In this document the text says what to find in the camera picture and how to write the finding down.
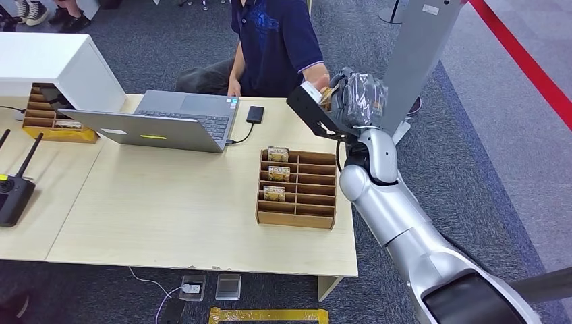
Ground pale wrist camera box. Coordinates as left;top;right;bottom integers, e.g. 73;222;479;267
299;81;324;105

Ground white-soled sneakers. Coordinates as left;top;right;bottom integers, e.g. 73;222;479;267
13;0;49;27

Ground grey open laptop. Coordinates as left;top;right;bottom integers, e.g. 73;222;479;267
59;90;240;155

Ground black external drive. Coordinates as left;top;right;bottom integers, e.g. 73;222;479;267
246;105;265;125

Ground chrome stanchion post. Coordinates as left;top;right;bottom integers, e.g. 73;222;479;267
508;266;572;305

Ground wooden card holder yellow base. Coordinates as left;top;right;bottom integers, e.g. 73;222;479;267
22;83;100;145

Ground white cabinet box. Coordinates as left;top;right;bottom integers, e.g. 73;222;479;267
0;32;127;113

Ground person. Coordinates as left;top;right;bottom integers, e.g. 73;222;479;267
175;0;332;99

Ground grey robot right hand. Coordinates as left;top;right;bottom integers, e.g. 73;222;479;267
327;66;389;132

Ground grey floor socket cover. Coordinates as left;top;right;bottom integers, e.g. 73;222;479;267
214;273;243;302

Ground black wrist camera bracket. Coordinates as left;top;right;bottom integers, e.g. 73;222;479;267
286;84;360;144

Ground round stanchion base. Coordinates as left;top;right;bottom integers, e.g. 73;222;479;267
377;0;404;26

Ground black remote controller with antennas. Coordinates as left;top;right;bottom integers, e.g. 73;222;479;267
0;129;45;228

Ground yellow floor tape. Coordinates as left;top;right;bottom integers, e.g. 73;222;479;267
208;307;330;324

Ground wooden desk leg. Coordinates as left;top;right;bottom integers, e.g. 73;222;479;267
316;275;345;303

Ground red barrier belt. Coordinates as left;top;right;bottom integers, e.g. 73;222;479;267
466;0;572;133

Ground black shoes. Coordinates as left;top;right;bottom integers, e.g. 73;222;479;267
47;7;92;35

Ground brown wooden card holder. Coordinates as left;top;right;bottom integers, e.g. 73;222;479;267
255;148;337;231

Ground grey kiosk stand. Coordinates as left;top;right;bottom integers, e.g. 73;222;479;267
380;0;464;145

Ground floor socket with plug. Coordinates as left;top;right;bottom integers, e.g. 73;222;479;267
178;273;208;303

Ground black drive cable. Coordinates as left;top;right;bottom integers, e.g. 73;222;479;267
225;123;255;146

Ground white power cable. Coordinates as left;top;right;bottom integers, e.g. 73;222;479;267
127;266;185;324

